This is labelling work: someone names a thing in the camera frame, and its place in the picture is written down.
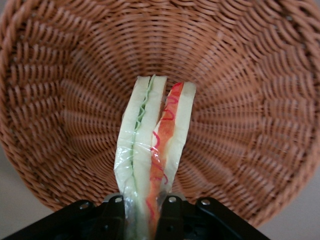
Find large brown wicker basket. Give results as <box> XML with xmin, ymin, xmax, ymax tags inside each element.
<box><xmin>0</xmin><ymin>0</ymin><xmax>320</xmax><ymax>229</ymax></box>

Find triangle sandwich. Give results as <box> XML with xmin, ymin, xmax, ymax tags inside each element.
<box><xmin>113</xmin><ymin>74</ymin><xmax>197</xmax><ymax>240</ymax></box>

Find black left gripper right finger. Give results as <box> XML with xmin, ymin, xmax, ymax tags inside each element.
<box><xmin>154</xmin><ymin>194</ymin><xmax>186</xmax><ymax>240</ymax></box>

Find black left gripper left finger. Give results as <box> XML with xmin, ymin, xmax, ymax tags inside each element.
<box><xmin>94</xmin><ymin>194</ymin><xmax>126</xmax><ymax>240</ymax></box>

